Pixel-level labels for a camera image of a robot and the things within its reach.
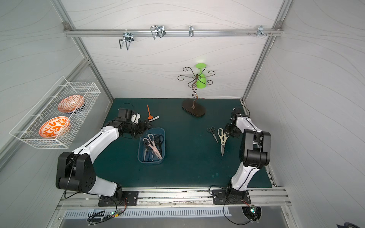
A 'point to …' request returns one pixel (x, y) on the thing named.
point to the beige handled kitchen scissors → (224, 137)
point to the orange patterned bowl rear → (71, 104)
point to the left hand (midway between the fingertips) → (149, 129)
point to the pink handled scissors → (152, 146)
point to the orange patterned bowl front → (54, 127)
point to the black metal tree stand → (198, 110)
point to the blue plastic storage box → (141, 149)
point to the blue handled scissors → (148, 156)
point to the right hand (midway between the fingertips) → (230, 132)
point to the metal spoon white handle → (154, 118)
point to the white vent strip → (165, 213)
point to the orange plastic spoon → (150, 117)
